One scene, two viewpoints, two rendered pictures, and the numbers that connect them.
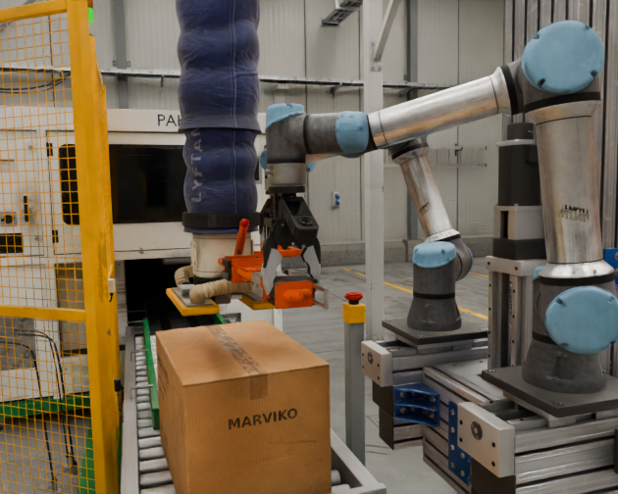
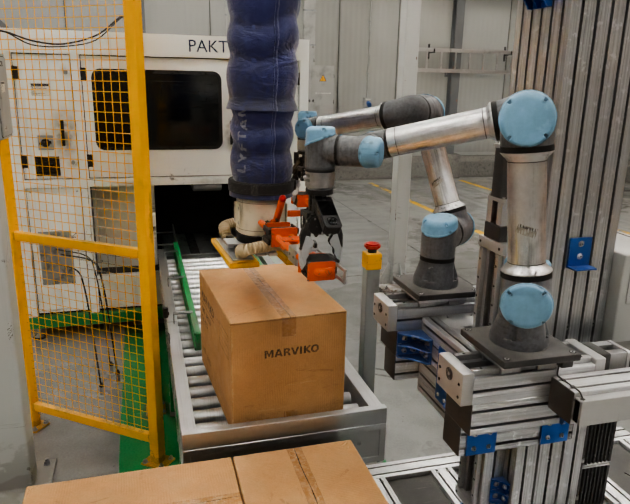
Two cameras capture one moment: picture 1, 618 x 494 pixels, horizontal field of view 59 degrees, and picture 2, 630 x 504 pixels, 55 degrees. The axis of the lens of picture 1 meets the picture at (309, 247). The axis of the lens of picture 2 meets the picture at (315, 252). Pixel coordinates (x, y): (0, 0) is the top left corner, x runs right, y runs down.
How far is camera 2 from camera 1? 0.53 m
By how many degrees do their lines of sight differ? 10
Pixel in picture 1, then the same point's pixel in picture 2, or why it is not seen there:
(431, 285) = (434, 252)
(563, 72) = (525, 132)
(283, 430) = (307, 361)
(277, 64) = not seen: outside the picture
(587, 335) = (525, 316)
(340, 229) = not seen: hidden behind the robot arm
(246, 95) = (286, 82)
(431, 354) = (429, 307)
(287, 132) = (322, 151)
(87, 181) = (140, 137)
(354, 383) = (368, 320)
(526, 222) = not seen: hidden behind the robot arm
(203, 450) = (244, 373)
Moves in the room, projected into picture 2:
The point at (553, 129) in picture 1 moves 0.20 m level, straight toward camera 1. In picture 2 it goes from (517, 169) to (501, 181)
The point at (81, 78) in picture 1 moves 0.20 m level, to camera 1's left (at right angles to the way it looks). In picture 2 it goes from (135, 42) to (82, 41)
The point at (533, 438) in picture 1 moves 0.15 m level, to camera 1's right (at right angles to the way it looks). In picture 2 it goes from (487, 381) to (547, 383)
